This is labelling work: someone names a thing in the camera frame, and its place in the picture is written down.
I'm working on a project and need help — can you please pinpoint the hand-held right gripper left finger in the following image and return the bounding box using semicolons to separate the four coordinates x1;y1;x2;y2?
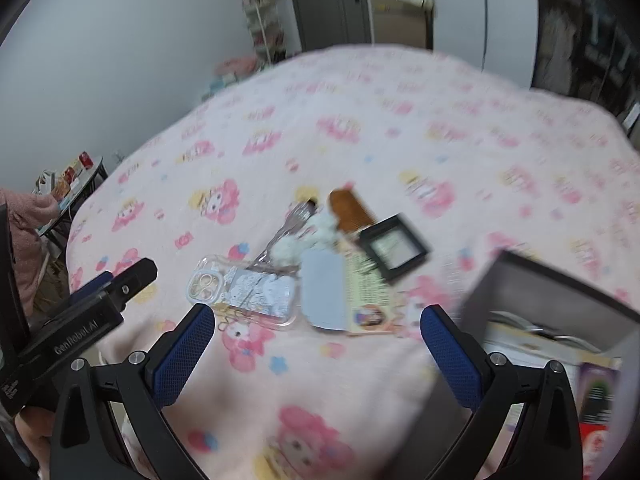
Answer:
49;304;218;480

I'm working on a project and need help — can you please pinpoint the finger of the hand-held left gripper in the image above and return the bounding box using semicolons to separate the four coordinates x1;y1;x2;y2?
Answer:
70;271;115;307
112;258;158;309

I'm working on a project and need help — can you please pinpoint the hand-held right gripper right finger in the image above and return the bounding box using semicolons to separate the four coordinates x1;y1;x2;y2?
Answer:
420;304;583;480

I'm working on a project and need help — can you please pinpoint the clear printed phone case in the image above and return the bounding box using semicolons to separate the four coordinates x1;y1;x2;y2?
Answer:
189;256;300;331

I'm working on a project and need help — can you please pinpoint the black cardboard box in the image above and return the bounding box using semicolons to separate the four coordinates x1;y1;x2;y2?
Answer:
457;249;640;480

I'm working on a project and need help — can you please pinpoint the yellow card packet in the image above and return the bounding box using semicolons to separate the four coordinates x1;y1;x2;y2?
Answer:
340;237;408;336

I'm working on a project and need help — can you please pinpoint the white fluffy pompom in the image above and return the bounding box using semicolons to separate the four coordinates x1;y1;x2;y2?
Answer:
272;212;341;266

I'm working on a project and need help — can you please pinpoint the hand cream tube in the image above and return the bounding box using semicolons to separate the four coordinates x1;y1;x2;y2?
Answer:
250;199;321;273

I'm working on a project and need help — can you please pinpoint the brown wooden comb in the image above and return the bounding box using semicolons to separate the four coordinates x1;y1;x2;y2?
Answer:
327;187;381;236

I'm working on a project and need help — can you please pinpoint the person's left forearm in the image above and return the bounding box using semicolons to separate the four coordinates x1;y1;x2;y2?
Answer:
0;187;58;321

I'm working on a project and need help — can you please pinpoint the black side table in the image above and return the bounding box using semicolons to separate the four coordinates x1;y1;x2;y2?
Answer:
32;152;108;248

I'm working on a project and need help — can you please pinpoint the small black square box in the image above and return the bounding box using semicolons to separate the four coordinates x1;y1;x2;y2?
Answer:
357;212;432;283

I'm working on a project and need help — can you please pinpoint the pink floor cushion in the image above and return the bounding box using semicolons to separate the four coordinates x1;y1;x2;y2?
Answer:
215;57;258;81

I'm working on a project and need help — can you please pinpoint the pink printed blanket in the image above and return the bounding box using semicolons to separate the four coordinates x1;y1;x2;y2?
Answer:
65;45;640;480

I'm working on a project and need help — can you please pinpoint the white shelf rack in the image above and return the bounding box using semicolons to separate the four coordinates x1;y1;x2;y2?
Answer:
242;0;288;68

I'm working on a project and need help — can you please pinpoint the grey door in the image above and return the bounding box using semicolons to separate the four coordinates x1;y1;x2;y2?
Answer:
285;0;373;53

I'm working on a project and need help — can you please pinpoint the brown cardboard carton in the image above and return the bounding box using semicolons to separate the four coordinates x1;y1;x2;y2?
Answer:
367;0;432;46

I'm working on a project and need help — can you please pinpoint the white wardrobe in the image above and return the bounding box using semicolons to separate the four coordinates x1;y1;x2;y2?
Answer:
432;0;538;88

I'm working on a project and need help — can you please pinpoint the dark open wardrobe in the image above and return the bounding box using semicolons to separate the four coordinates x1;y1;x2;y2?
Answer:
532;0;640;126

